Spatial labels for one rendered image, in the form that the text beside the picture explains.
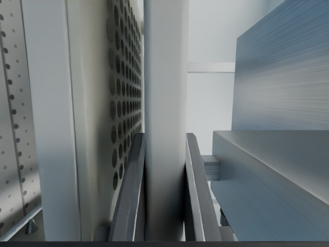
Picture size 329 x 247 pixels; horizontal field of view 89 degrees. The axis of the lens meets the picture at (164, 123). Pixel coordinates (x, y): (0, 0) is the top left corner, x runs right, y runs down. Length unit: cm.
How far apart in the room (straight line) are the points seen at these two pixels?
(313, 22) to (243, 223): 38
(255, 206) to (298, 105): 30
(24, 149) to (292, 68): 48
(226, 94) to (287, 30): 310
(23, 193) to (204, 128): 338
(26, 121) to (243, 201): 23
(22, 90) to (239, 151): 22
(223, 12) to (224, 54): 74
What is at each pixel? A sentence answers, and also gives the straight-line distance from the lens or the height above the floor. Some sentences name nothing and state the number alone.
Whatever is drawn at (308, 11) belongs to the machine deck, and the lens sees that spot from 48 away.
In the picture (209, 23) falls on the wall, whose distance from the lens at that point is 369.
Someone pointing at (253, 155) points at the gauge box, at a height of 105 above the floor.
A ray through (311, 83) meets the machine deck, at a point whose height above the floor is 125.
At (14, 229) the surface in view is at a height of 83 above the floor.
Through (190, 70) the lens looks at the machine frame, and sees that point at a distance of 112.
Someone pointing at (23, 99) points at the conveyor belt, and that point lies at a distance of 20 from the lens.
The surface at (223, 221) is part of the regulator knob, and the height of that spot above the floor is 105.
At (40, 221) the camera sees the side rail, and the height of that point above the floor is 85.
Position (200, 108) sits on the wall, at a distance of 343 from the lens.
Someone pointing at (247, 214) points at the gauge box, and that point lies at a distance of 20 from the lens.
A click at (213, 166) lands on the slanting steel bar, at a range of 26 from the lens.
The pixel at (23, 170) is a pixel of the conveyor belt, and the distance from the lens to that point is 21.
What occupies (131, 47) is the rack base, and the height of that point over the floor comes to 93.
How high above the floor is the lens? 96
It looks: 1 degrees up
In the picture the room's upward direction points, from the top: 90 degrees clockwise
